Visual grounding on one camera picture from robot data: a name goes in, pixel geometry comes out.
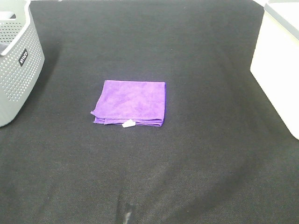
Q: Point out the grey perforated plastic basket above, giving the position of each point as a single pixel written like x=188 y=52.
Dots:
x=21 y=57

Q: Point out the purple towel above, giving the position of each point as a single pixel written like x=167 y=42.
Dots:
x=120 y=101

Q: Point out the black table cloth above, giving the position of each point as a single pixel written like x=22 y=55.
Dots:
x=222 y=156

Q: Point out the white storage box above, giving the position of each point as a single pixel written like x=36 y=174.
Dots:
x=275 y=62

